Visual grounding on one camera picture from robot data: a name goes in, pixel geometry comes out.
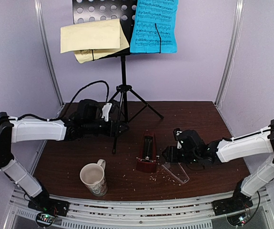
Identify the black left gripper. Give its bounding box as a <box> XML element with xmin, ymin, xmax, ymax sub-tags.
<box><xmin>83</xmin><ymin>118</ymin><xmax>130</xmax><ymax>138</ymax></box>

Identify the clear plastic metronome cover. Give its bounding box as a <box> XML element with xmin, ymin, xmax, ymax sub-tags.
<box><xmin>162</xmin><ymin>162</ymin><xmax>190</xmax><ymax>185</ymax></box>

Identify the red wooden metronome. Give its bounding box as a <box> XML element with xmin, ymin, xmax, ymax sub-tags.
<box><xmin>136</xmin><ymin>130</ymin><xmax>157</xmax><ymax>173</ymax></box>

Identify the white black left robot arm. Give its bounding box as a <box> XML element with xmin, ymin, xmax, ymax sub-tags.
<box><xmin>0</xmin><ymin>99</ymin><xmax>130</xmax><ymax>212</ymax></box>

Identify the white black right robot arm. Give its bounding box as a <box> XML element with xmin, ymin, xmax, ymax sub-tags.
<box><xmin>162</xmin><ymin>119</ymin><xmax>274</xmax><ymax>211</ymax></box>

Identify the white ceramic mug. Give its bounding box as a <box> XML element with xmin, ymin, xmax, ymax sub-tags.
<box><xmin>80</xmin><ymin>159</ymin><xmax>108</xmax><ymax>197</ymax></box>

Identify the yellow sheet music page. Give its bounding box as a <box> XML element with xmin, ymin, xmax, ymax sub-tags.
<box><xmin>60</xmin><ymin>18</ymin><xmax>130</xmax><ymax>63</ymax></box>

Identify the blue sheet music page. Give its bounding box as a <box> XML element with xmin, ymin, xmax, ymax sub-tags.
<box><xmin>130</xmin><ymin>0</ymin><xmax>179</xmax><ymax>53</ymax></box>

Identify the black music stand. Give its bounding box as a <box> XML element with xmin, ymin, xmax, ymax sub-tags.
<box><xmin>72</xmin><ymin>0</ymin><xmax>164</xmax><ymax>154</ymax></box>

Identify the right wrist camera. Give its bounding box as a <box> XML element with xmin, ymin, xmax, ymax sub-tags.
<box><xmin>173</xmin><ymin>128</ymin><xmax>182</xmax><ymax>149</ymax></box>

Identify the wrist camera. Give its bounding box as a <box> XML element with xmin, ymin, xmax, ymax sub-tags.
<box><xmin>173</xmin><ymin>128</ymin><xmax>182</xmax><ymax>149</ymax></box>
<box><xmin>101</xmin><ymin>100</ymin><xmax>117</xmax><ymax>122</ymax></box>

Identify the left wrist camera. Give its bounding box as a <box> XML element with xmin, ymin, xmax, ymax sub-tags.
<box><xmin>101</xmin><ymin>100</ymin><xmax>117</xmax><ymax>122</ymax></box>

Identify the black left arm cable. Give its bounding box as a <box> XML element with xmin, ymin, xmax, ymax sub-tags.
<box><xmin>12</xmin><ymin>80</ymin><xmax>111</xmax><ymax>121</ymax></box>

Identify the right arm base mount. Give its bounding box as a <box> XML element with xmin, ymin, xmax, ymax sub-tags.
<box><xmin>212</xmin><ymin>197</ymin><xmax>253</xmax><ymax>227</ymax></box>

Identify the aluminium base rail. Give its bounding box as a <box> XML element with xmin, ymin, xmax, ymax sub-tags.
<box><xmin>1</xmin><ymin>188</ymin><xmax>274</xmax><ymax>229</ymax></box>

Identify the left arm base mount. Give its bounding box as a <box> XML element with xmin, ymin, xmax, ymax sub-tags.
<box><xmin>28</xmin><ymin>197</ymin><xmax>70</xmax><ymax>228</ymax></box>

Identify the left aluminium corner post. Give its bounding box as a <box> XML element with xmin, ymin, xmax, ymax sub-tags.
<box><xmin>34</xmin><ymin>0</ymin><xmax>64</xmax><ymax>106</ymax></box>

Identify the aluminium corner post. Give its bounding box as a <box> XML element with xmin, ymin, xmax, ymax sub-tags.
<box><xmin>34</xmin><ymin>0</ymin><xmax>64</xmax><ymax>106</ymax></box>
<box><xmin>215</xmin><ymin>0</ymin><xmax>245</xmax><ymax>108</ymax></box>

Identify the right aluminium corner post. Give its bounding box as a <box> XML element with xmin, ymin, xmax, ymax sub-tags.
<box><xmin>215</xmin><ymin>0</ymin><xmax>245</xmax><ymax>108</ymax></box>

